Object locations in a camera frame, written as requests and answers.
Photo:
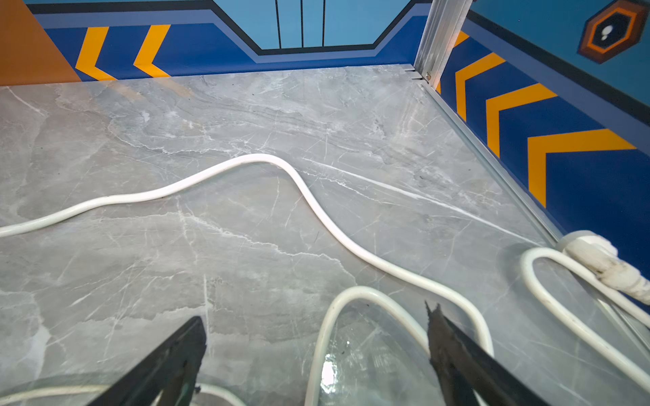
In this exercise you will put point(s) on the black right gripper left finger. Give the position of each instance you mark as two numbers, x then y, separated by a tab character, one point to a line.
167	376

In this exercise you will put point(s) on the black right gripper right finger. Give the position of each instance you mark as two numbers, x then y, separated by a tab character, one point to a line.
466	373

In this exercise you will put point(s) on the white wall plug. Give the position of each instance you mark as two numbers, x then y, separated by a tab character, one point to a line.
597	254

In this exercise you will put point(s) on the aluminium corner post right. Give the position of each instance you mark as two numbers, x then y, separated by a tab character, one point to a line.
442	29

